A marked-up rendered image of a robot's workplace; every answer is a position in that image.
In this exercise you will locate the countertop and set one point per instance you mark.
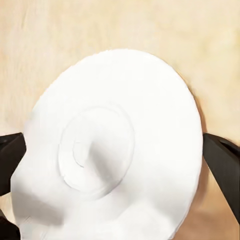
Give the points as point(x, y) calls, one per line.
point(199, 39)

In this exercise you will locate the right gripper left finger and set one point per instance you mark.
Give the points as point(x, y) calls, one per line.
point(12, 150)

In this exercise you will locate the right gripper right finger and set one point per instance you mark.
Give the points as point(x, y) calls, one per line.
point(223, 159)

